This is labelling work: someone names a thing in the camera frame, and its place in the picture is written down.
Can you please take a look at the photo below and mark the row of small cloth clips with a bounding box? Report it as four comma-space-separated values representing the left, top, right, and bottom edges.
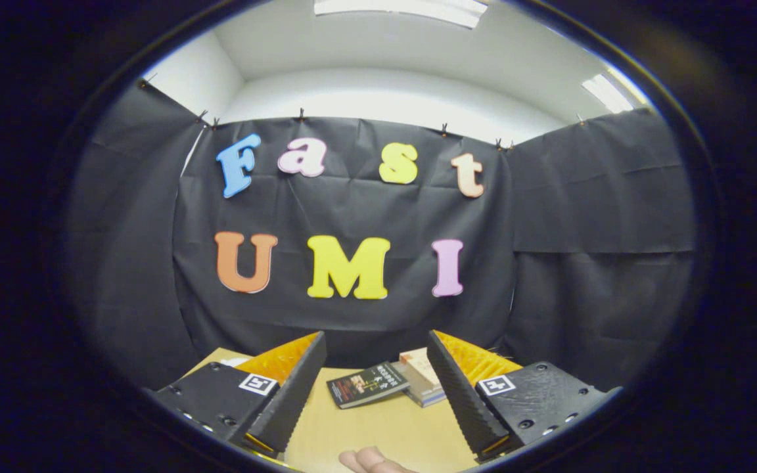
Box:
137, 76, 586, 152

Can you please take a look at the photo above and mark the long ceiling light panel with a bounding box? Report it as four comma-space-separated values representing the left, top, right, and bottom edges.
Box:
313, 0, 488, 30

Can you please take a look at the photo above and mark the blue cover book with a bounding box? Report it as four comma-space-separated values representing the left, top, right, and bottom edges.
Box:
405, 388, 447, 409

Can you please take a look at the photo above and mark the small ceiling light panel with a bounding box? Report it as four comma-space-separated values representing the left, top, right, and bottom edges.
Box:
580, 66, 650, 114

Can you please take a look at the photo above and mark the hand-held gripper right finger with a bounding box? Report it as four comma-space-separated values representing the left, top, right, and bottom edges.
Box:
425, 330, 624, 462

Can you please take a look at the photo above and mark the black cover book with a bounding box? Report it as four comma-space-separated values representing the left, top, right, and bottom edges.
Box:
326, 361, 411, 409

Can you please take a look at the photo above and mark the grey white book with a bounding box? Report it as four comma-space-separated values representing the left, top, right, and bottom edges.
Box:
392, 361, 446, 403

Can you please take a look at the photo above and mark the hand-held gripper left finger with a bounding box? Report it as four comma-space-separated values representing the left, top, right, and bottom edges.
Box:
150, 331, 328, 460

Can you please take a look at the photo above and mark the beige cover book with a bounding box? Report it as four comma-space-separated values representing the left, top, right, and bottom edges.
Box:
399, 348, 443, 392

